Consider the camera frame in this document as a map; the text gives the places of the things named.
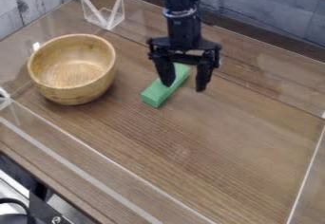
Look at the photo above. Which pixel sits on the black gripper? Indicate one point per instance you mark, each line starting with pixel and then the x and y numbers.
pixel 186 47

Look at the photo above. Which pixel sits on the green rectangular block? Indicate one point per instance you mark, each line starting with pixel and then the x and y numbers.
pixel 155 93

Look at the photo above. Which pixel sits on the wooden bowl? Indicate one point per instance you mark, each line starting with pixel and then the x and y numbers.
pixel 72 68

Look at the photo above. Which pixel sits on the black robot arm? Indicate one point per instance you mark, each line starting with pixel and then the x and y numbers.
pixel 179 6

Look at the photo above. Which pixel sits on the clear acrylic corner bracket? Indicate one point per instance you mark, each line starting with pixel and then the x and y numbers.
pixel 105 18

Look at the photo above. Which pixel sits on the black metal mount bracket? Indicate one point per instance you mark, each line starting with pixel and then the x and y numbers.
pixel 43 213

